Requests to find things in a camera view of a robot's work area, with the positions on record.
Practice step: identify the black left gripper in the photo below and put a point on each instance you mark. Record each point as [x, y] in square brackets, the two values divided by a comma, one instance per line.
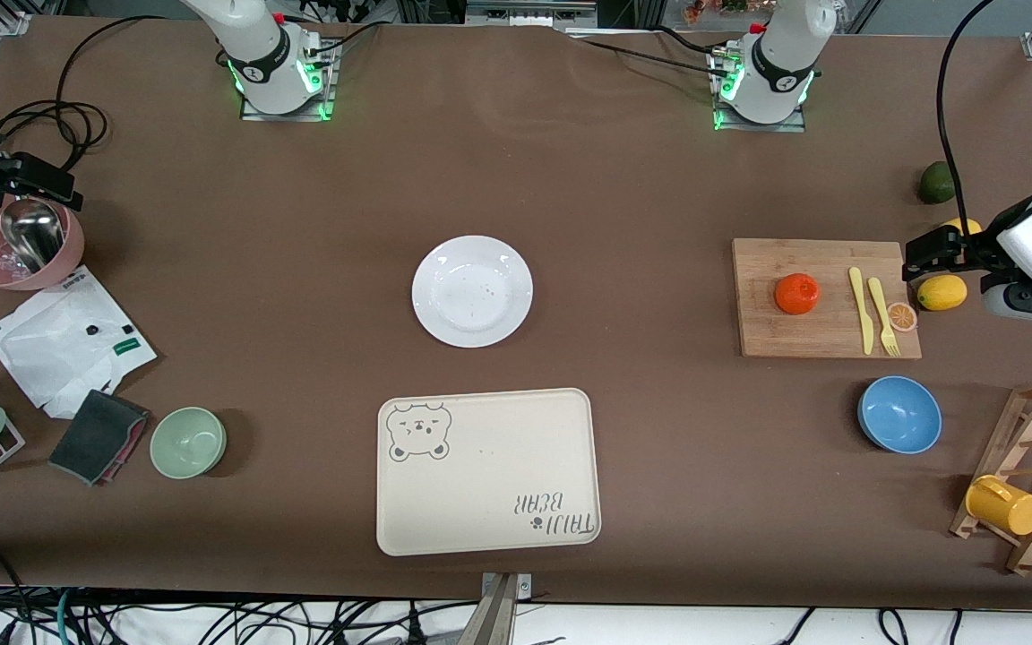
[975, 252]

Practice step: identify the orange mandarin fruit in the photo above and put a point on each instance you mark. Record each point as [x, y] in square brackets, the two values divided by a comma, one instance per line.
[796, 294]

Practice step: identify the white round plate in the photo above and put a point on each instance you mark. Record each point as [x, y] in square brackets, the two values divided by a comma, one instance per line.
[471, 291]

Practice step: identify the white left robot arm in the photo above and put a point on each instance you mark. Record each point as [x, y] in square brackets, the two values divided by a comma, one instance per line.
[780, 54]

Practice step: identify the yellow lemon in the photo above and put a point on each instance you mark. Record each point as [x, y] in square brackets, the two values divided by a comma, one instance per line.
[941, 292]
[964, 224]

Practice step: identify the metal scoop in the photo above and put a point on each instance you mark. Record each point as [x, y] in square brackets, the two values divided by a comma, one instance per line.
[32, 235]

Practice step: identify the green lime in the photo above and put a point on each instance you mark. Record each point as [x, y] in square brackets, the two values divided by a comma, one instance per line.
[933, 183]

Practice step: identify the toy orange slice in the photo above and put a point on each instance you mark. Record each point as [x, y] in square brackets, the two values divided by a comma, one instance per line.
[903, 316]

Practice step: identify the yellow plastic fork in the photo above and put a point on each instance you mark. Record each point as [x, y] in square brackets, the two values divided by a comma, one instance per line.
[881, 309]

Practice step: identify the clear plastic ice pieces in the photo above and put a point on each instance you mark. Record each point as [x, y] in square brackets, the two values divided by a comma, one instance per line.
[10, 264]

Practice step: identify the yellow plastic knife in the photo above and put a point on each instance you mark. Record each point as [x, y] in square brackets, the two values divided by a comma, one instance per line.
[862, 313]

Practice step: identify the white plastic bag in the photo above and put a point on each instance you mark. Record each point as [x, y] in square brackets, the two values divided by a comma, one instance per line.
[50, 349]

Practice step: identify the wooden cutting board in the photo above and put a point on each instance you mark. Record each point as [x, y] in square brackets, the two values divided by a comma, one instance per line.
[794, 336]

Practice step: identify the blue bowl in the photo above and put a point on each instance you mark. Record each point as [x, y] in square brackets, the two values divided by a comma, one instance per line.
[899, 414]

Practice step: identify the dark grey cloth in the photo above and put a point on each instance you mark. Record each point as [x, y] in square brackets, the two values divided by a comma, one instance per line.
[90, 434]

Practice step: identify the yellow mug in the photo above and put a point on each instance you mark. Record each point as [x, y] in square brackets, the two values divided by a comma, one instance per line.
[1009, 508]

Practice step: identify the pink cloth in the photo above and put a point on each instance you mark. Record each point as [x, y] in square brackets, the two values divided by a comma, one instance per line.
[135, 441]

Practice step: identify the wooden cup rack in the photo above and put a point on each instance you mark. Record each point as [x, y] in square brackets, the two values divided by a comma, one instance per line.
[963, 522]

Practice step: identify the light green bowl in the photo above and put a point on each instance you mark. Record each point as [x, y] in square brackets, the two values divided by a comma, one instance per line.
[187, 442]

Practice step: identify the grey metal device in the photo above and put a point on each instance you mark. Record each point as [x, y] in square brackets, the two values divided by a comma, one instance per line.
[529, 12]

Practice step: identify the cream tray with bear print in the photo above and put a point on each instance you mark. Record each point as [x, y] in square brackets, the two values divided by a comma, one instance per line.
[498, 466]

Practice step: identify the silver corner bracket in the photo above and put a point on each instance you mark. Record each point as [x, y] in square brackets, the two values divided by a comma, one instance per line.
[12, 24]

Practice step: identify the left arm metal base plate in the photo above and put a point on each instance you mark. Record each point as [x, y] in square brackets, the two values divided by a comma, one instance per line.
[794, 125]

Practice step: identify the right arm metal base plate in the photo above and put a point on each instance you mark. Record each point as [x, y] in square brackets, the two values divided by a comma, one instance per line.
[252, 114]

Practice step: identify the metal table clamp bracket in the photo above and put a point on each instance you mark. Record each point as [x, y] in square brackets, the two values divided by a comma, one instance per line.
[500, 614]

